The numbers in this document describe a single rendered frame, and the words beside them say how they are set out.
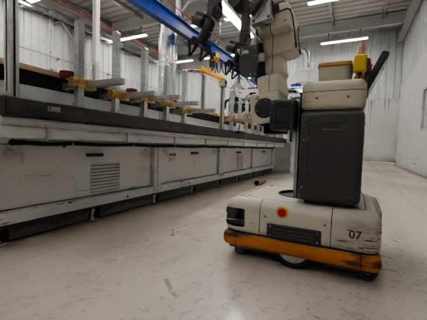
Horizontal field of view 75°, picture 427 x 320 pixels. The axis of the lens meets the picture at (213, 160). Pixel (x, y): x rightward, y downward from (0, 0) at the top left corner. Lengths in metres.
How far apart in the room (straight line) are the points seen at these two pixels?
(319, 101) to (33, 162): 1.47
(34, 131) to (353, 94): 1.39
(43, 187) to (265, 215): 1.22
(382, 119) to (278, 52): 10.74
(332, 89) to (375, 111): 10.93
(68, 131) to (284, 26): 1.20
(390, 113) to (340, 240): 11.07
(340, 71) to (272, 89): 0.32
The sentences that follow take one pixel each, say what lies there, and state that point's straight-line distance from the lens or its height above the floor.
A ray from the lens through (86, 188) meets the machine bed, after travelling 1.98.
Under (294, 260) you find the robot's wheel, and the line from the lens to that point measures 1.33.
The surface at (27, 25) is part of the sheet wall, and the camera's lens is 10.21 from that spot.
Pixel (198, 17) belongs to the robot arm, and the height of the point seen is 1.19.
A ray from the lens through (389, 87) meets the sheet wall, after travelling 12.36.
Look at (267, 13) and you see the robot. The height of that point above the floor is 1.14.
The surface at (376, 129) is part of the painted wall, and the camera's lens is 12.14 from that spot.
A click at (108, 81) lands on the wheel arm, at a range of 1.54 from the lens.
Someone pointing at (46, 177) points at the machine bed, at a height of 0.32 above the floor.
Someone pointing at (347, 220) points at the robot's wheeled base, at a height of 0.24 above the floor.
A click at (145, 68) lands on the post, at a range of 2.01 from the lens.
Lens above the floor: 0.53
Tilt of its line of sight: 3 degrees down
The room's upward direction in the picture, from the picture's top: 2 degrees clockwise
